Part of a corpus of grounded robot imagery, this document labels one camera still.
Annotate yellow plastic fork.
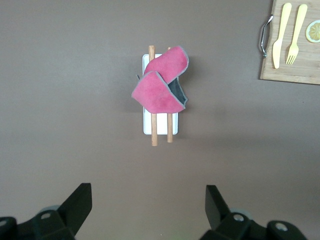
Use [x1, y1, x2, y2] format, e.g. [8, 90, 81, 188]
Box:
[285, 3, 309, 66]

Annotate white rectangular rack tray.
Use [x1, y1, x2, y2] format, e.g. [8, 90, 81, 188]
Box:
[141, 53, 180, 136]

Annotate metal board handle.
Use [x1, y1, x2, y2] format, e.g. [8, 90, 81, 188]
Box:
[258, 14, 274, 59]

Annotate yellow plastic knife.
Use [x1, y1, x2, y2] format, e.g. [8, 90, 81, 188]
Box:
[271, 2, 293, 70]

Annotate pink and grey cloth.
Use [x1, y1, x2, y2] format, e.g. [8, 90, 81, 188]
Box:
[131, 45, 190, 115]

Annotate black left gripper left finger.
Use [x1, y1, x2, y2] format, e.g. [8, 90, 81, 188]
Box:
[0, 183, 93, 240]

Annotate wooden rod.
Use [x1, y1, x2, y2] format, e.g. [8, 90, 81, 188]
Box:
[148, 45, 158, 147]

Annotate lemon slice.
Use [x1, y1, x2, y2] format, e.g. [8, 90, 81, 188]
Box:
[305, 19, 320, 43]

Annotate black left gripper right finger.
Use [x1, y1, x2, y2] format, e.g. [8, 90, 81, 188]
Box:
[199, 184, 309, 240]

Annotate bamboo cutting board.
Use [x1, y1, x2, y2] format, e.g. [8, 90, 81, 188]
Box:
[258, 0, 320, 86]

